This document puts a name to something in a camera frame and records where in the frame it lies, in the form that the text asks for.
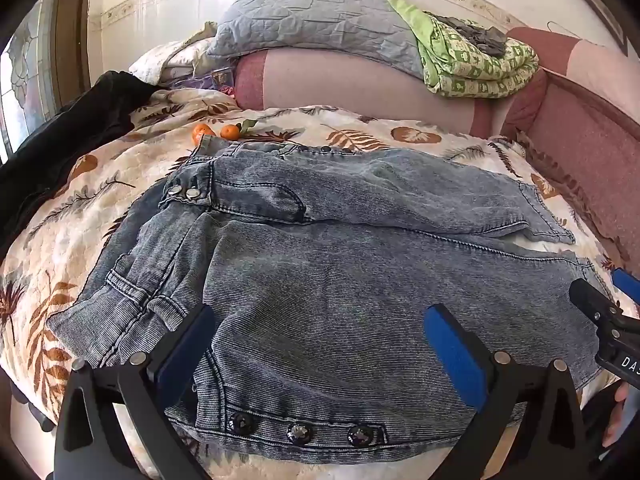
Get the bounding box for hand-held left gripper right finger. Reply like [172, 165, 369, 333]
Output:
[422, 302, 588, 480]

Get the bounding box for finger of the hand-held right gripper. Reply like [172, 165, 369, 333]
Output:
[569, 277, 626, 331]
[611, 267, 640, 306]

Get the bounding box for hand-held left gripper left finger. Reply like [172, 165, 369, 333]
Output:
[52, 302, 217, 480]

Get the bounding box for blue denim pants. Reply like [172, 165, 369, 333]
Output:
[47, 135, 623, 458]

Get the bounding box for person's right hand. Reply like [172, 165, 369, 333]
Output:
[601, 380, 632, 448]

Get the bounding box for pink sofa back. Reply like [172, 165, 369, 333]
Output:
[505, 26, 640, 261]

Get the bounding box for leaf print blanket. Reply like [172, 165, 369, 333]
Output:
[0, 87, 640, 480]

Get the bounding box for black garment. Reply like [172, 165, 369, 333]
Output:
[0, 71, 161, 256]

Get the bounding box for green printed cloth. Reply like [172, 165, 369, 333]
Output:
[387, 0, 541, 100]

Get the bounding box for purple packet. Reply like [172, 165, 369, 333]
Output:
[172, 67, 236, 93]

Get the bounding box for grey crumpled cloth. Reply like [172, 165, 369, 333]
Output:
[434, 12, 508, 56]

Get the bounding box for white quilted cloth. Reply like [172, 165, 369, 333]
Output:
[129, 22, 236, 88]

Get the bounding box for stained glass window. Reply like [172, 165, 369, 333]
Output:
[0, 0, 61, 161]

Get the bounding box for grey quilted pillow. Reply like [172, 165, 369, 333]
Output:
[206, 0, 426, 78]

